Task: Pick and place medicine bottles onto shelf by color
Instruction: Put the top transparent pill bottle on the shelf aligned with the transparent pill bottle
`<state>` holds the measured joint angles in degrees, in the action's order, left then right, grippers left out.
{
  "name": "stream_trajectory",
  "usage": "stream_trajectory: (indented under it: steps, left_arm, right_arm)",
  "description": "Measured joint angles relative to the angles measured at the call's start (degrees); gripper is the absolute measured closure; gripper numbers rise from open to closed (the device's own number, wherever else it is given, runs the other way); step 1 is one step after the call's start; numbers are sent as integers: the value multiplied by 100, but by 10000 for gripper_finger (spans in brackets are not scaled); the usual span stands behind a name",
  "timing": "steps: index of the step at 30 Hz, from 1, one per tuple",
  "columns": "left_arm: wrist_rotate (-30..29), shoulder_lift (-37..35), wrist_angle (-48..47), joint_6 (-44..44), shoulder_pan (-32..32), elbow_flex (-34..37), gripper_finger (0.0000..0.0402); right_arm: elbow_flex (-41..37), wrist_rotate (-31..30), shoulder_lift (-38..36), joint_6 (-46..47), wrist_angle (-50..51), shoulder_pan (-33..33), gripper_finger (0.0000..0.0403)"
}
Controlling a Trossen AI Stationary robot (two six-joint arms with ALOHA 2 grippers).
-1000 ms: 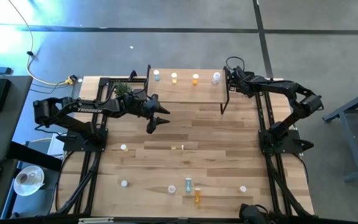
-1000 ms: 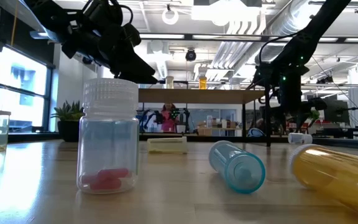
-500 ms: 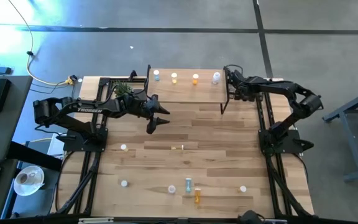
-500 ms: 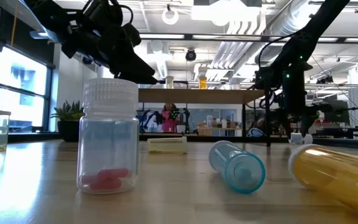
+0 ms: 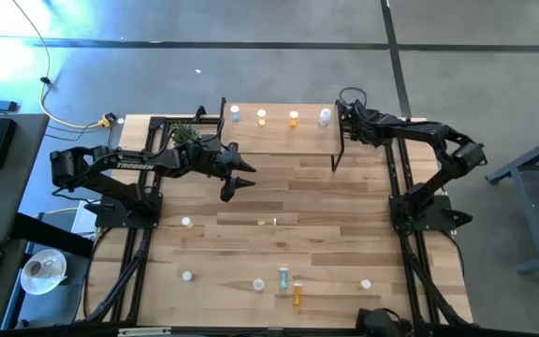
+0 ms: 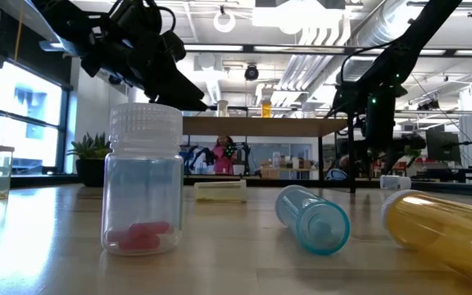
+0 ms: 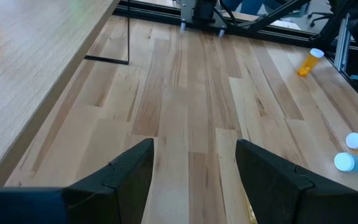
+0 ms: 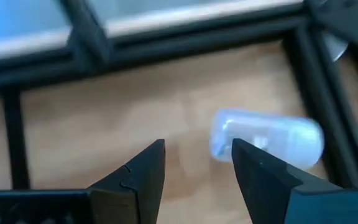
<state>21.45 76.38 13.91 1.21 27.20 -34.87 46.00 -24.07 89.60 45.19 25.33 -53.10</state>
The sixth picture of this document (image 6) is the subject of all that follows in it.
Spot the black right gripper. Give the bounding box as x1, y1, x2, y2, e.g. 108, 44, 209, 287
358, 90, 403, 176

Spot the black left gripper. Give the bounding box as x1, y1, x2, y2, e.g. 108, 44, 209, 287
96, 0, 210, 112

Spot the black monitor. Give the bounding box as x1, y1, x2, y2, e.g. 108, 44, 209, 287
425, 129, 463, 164

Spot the person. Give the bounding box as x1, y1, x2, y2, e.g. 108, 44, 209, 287
213, 134, 238, 175
324, 154, 351, 182

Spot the blue pill bottle white cap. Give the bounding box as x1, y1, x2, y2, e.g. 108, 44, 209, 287
275, 184, 352, 257

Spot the potted green succulent plant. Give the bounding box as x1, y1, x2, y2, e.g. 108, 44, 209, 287
66, 130, 113, 188

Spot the white ceiling light panel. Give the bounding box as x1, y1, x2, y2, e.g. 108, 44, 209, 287
252, 0, 346, 36

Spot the large window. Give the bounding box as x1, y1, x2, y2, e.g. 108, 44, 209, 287
0, 61, 70, 175

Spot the black overhead camera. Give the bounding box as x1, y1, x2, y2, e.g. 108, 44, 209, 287
243, 63, 261, 82

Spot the black looped wrist cable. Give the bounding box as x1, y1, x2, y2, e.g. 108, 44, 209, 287
339, 39, 397, 83
153, 3, 178, 34

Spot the white ring light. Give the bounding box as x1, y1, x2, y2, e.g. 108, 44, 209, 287
213, 10, 237, 34

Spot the wooden shelf black metal frame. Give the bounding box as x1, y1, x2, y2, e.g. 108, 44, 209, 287
181, 113, 356, 194

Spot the silver ventilation duct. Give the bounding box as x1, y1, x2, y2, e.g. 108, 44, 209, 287
288, 0, 429, 98

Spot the yellow hanging cord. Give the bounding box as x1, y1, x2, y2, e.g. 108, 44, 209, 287
13, 0, 25, 62

